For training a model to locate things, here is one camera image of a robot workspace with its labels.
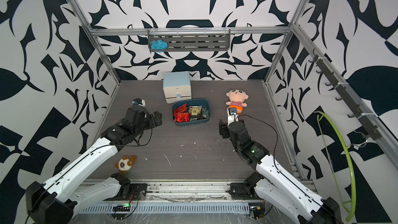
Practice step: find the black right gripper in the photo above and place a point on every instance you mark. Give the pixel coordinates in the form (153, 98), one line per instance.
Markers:
(222, 128)

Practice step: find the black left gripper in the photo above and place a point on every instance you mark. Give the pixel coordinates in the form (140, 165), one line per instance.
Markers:
(152, 124)

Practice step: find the green label tea bag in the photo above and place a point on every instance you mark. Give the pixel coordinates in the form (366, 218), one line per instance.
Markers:
(205, 113)

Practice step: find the shiny red foil tea bag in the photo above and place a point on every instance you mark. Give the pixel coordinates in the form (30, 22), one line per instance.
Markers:
(180, 109)

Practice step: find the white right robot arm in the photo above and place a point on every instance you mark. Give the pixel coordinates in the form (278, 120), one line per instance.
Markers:
(274, 184)

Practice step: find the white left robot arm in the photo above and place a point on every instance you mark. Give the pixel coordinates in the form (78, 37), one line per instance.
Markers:
(58, 200)

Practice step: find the teal plastic storage box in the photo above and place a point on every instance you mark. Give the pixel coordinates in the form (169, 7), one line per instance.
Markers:
(193, 102)

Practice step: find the beige label floral tea bag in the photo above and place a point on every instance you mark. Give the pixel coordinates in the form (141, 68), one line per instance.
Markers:
(195, 111)

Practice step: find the blue white drawer box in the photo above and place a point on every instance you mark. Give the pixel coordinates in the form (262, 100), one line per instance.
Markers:
(177, 87)

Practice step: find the black right connector box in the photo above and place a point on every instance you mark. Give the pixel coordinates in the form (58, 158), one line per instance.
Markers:
(256, 212)

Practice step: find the pink plush doll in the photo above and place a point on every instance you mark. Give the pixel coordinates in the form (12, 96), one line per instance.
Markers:
(237, 100)

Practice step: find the brown plush toy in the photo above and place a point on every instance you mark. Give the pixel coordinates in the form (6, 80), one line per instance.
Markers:
(125, 163)

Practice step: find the blue crocheted cloth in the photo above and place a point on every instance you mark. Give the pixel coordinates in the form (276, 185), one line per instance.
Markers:
(159, 45)

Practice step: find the green led circuit board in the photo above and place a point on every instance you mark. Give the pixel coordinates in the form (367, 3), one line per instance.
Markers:
(122, 208)

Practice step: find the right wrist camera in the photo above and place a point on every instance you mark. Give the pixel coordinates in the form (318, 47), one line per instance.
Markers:
(232, 115)

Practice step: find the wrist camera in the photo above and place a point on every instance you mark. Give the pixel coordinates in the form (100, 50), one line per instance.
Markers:
(139, 102)
(232, 115)

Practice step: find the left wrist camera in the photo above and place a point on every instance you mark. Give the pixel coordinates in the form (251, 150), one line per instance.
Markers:
(139, 102)

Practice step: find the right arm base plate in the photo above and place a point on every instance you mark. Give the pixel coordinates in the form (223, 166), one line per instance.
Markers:
(243, 191)

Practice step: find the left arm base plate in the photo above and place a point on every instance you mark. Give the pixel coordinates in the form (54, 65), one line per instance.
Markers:
(136, 191)

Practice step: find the perforated metal front rail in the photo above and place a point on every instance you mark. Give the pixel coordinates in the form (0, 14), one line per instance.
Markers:
(172, 208)

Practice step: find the grey wall rack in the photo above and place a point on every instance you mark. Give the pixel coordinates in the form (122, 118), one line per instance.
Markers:
(191, 40)

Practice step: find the black hook rail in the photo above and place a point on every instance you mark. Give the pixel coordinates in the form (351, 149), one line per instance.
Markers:
(358, 109)

